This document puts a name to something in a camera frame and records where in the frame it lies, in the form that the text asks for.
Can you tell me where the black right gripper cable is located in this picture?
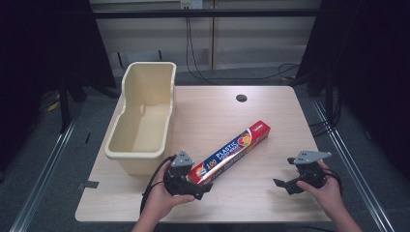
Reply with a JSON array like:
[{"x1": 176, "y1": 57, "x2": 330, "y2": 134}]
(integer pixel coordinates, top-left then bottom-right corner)
[{"x1": 323, "y1": 167, "x2": 343, "y2": 195}]

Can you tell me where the cream plastic bin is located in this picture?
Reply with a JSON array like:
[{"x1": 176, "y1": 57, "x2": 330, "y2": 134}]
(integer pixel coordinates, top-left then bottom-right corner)
[{"x1": 103, "y1": 61, "x2": 178, "y2": 176}]

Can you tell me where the black horizontal bar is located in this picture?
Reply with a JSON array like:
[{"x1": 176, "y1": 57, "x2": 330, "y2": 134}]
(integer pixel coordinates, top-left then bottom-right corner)
[{"x1": 92, "y1": 9, "x2": 320, "y2": 19}]

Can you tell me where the white wall socket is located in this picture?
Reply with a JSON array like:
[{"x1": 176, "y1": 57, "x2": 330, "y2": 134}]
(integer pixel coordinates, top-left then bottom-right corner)
[{"x1": 180, "y1": 0, "x2": 204, "y2": 10}]

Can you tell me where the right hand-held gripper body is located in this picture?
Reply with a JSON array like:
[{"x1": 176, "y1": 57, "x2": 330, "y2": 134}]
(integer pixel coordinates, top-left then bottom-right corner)
[{"x1": 287, "y1": 150, "x2": 333, "y2": 189}]

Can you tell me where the person's right hand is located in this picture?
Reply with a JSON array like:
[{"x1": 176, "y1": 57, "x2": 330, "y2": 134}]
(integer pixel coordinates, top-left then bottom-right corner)
[{"x1": 296, "y1": 159, "x2": 345, "y2": 218}]

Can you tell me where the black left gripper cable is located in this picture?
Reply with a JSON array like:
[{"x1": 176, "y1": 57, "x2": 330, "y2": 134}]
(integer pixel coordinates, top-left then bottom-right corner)
[{"x1": 139, "y1": 155, "x2": 177, "y2": 216}]

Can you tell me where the long red and blue box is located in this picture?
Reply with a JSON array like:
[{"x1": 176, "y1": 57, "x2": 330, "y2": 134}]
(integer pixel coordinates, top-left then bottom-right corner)
[{"x1": 187, "y1": 120, "x2": 272, "y2": 186}]

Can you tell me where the black tape piece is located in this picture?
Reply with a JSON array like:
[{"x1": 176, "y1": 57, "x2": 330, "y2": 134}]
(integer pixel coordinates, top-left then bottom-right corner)
[{"x1": 76, "y1": 180, "x2": 100, "y2": 190}]

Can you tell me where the black floor cable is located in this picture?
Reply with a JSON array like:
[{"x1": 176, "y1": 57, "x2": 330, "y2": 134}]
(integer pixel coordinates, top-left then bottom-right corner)
[{"x1": 278, "y1": 63, "x2": 302, "y2": 85}]

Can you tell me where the black wall cable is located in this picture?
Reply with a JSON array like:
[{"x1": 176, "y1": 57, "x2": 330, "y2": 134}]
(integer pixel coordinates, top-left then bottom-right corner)
[{"x1": 185, "y1": 7, "x2": 302, "y2": 82}]

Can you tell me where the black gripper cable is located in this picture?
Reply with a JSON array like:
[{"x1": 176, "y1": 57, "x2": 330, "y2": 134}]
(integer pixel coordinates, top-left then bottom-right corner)
[
  {"x1": 139, "y1": 155, "x2": 177, "y2": 216},
  {"x1": 323, "y1": 167, "x2": 343, "y2": 195}
]

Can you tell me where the person's left hand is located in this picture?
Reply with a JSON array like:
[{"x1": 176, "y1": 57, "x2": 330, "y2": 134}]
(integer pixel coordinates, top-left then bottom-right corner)
[{"x1": 144, "y1": 159, "x2": 196, "y2": 221}]

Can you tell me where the black cable bundle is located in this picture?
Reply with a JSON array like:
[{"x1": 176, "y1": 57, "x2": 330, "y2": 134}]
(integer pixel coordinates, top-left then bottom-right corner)
[{"x1": 308, "y1": 93, "x2": 343, "y2": 137}]

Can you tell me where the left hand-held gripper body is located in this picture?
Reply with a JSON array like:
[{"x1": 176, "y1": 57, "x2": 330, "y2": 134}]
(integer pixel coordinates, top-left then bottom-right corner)
[{"x1": 162, "y1": 149, "x2": 205, "y2": 201}]

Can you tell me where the black metal stand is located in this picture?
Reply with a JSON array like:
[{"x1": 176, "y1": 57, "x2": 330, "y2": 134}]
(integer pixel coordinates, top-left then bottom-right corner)
[
  {"x1": 57, "y1": 72, "x2": 88, "y2": 134},
  {"x1": 288, "y1": 69, "x2": 337, "y2": 127}
]

